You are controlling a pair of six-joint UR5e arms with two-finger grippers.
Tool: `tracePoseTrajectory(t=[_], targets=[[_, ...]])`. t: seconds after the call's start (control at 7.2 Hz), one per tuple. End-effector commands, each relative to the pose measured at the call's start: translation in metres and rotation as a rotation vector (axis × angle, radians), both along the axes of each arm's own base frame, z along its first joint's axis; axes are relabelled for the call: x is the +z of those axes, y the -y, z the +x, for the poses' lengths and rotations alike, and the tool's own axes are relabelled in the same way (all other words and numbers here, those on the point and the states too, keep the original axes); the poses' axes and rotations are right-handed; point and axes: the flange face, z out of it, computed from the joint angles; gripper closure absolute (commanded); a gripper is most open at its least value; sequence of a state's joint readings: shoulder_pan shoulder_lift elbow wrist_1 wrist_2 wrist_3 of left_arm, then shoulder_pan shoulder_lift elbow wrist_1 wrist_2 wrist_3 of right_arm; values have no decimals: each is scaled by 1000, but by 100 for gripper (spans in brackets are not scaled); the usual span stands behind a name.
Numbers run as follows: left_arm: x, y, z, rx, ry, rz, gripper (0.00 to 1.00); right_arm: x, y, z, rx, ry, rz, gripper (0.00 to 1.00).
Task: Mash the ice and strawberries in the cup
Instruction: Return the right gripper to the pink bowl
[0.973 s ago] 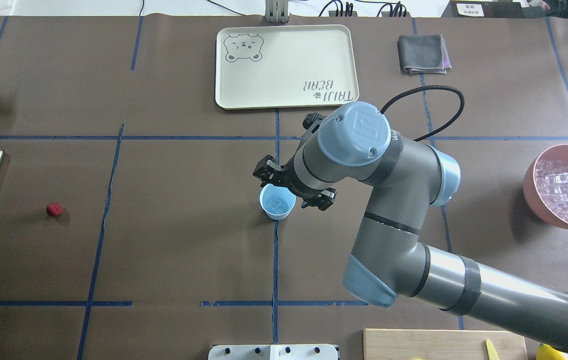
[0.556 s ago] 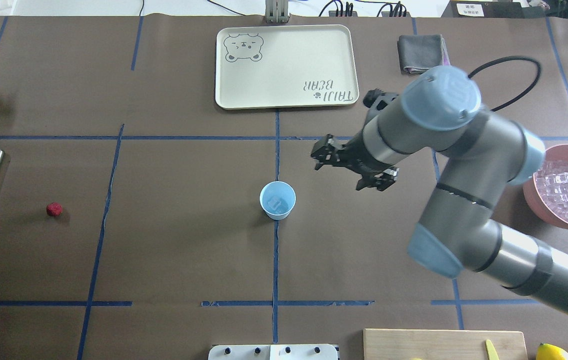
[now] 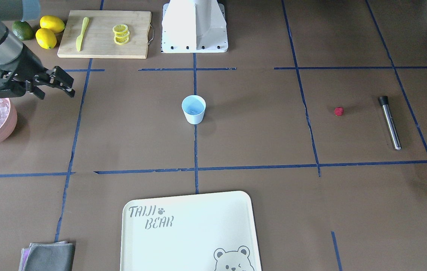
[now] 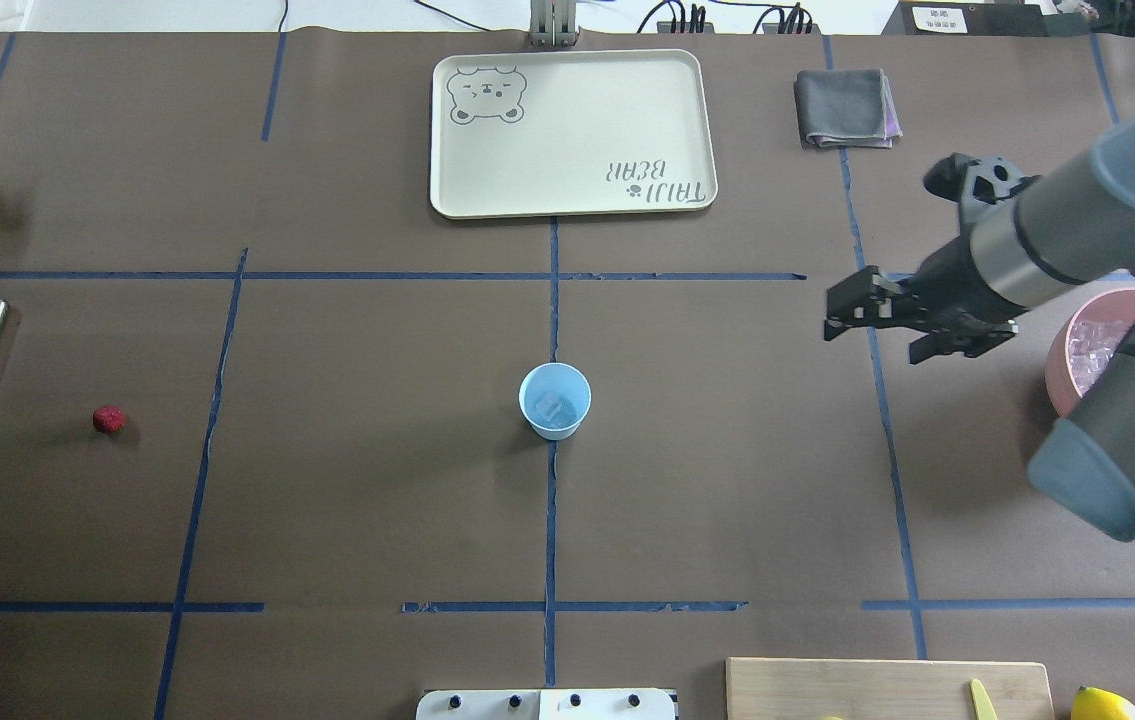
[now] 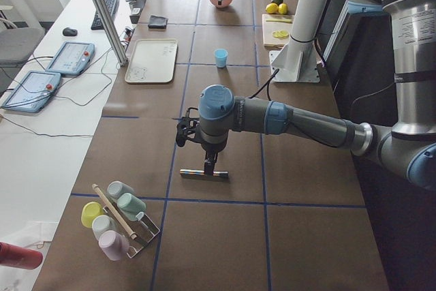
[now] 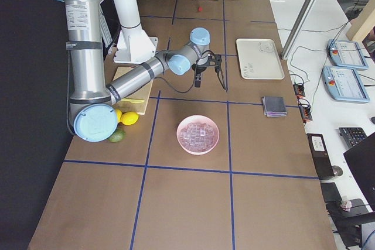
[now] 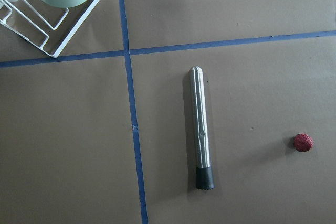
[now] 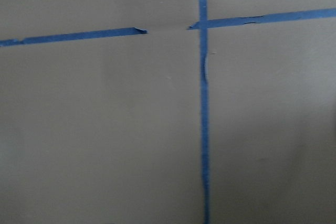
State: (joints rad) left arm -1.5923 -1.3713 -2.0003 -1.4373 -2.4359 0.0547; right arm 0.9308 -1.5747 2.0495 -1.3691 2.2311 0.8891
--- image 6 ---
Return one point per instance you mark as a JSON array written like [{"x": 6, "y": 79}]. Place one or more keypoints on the lower orange circuit board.
[{"x": 305, "y": 110}]

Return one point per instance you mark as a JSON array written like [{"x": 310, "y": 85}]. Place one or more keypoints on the upper teach pendant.
[{"x": 347, "y": 53}]

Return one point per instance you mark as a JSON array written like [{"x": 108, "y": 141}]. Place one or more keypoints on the computer mouse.
[{"x": 337, "y": 171}]

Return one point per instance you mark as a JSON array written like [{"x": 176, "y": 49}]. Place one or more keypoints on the black laptop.
[{"x": 361, "y": 162}]

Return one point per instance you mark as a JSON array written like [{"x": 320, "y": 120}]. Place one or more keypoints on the upper orange circuit board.
[{"x": 299, "y": 90}]

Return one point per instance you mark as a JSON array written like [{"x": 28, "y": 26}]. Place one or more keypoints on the ice cubes in bowl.
[{"x": 197, "y": 137}]

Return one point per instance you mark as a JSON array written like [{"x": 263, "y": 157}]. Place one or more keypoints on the yellow lemon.
[
  {"x": 118, "y": 114},
  {"x": 129, "y": 118}
]

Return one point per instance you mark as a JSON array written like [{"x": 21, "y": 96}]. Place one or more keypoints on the folded grey cloth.
[{"x": 274, "y": 106}]

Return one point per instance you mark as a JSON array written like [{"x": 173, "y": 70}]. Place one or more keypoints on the cream bear tray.
[{"x": 259, "y": 59}]

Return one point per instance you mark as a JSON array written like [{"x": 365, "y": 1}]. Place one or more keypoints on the lower teach pendant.
[{"x": 344, "y": 84}]

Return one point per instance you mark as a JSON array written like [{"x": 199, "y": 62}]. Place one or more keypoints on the wooden cutting board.
[{"x": 142, "y": 93}]

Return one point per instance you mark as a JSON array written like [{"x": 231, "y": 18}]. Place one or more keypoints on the green avocado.
[{"x": 117, "y": 136}]

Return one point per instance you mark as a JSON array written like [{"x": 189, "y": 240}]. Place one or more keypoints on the orange circuit board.
[
  {"x": 299, "y": 90},
  {"x": 305, "y": 110}
]

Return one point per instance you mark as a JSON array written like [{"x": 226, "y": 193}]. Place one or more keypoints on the black box with label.
[{"x": 320, "y": 156}]

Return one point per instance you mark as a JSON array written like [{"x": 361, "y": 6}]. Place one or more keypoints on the aluminium frame post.
[{"x": 297, "y": 27}]

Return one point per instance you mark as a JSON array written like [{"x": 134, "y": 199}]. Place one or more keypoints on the pink bowl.
[{"x": 201, "y": 119}]

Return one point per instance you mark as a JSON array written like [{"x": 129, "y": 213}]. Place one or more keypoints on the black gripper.
[{"x": 200, "y": 69}]

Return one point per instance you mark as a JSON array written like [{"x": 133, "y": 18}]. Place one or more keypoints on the black keyboard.
[{"x": 352, "y": 135}]

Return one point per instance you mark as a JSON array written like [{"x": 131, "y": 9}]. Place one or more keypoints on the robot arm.
[{"x": 90, "y": 112}]

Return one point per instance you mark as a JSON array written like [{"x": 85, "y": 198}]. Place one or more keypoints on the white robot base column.
[{"x": 134, "y": 46}]

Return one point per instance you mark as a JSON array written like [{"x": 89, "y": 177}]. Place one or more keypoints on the teach pendant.
[
  {"x": 347, "y": 53},
  {"x": 344, "y": 84}
]

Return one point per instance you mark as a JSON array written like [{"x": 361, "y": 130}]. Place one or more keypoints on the yellow plastic knife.
[{"x": 133, "y": 101}]

